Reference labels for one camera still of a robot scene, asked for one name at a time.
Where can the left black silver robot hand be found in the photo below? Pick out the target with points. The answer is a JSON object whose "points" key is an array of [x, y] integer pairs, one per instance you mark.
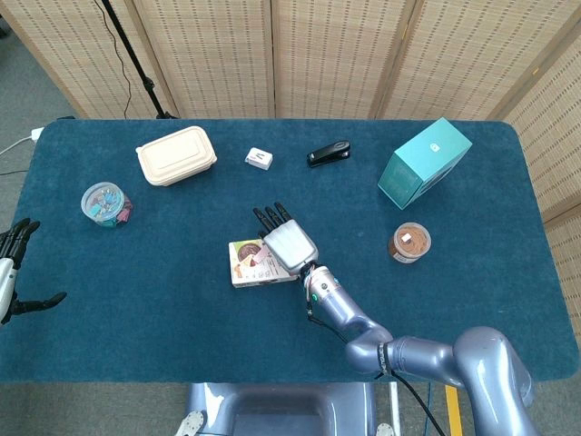
{"points": [[9, 259]]}

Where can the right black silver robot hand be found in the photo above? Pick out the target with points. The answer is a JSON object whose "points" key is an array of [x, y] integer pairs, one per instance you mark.
{"points": [[290, 245]]}

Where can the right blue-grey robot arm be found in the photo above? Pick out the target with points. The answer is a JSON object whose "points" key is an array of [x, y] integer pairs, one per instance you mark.
{"points": [[422, 359]]}

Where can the colourful snack box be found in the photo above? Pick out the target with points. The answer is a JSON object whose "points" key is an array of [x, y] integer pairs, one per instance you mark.
{"points": [[247, 272]]}

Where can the small white cardboard box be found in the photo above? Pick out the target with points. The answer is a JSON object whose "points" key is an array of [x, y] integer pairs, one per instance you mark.
{"points": [[258, 158]]}

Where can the black stapler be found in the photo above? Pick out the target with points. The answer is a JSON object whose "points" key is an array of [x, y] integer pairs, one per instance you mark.
{"points": [[327, 153]]}

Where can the clear jar of binder clips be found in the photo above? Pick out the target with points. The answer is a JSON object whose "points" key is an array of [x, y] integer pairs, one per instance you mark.
{"points": [[105, 203]]}

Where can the clear jar of rubber bands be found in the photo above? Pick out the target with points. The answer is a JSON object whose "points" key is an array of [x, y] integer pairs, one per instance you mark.
{"points": [[410, 243]]}

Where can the white power plug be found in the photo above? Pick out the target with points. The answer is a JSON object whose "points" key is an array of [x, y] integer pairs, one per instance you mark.
{"points": [[36, 133]]}

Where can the beige lidded food container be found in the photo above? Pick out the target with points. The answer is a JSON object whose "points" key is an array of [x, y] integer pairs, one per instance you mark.
{"points": [[174, 155]]}

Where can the large teal product box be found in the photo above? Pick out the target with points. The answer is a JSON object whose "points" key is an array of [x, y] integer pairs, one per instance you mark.
{"points": [[422, 163]]}

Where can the blue table mat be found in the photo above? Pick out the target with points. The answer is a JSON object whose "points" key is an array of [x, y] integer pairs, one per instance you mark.
{"points": [[159, 327]]}

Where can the blue-grey robot torso base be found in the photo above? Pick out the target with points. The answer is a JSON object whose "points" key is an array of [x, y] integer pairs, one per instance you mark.
{"points": [[281, 409]]}

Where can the bamboo folding screen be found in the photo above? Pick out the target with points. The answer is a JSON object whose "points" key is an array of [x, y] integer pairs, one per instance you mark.
{"points": [[327, 54]]}

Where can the yellow floor tape strip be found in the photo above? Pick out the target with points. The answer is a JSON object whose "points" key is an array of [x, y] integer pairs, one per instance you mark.
{"points": [[451, 409]]}

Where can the black tripod stand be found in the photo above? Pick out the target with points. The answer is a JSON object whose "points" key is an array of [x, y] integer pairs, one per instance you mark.
{"points": [[136, 63]]}

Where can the white perforated metal bracket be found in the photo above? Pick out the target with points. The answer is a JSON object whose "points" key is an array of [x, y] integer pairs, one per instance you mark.
{"points": [[190, 423], [385, 430]]}

